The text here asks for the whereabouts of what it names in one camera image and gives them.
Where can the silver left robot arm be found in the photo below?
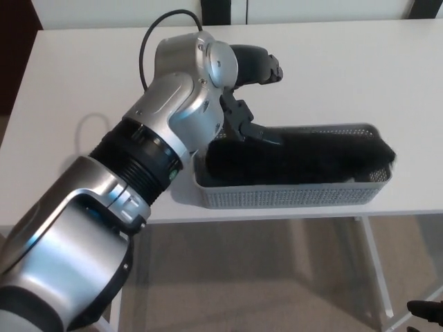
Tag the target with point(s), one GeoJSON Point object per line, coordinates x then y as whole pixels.
{"type": "Point", "coordinates": [69, 259]}

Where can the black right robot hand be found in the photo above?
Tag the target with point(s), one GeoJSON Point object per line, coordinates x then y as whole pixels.
{"type": "Point", "coordinates": [425, 309]}

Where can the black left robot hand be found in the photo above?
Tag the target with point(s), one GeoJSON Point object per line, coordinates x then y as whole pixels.
{"type": "Point", "coordinates": [254, 65]}

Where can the dark brown door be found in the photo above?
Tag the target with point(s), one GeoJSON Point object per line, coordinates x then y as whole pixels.
{"type": "Point", "coordinates": [14, 52]}

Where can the white metal table leg frame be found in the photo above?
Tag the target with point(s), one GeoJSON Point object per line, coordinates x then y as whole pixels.
{"type": "Point", "coordinates": [377, 269]}
{"type": "Point", "coordinates": [110, 325]}

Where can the grey perforated plastic basket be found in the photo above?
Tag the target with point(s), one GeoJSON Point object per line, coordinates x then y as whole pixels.
{"type": "Point", "coordinates": [277, 198]}

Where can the black vertical post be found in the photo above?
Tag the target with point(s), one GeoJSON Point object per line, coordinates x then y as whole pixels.
{"type": "Point", "coordinates": [216, 12]}
{"type": "Point", "coordinates": [421, 8]}

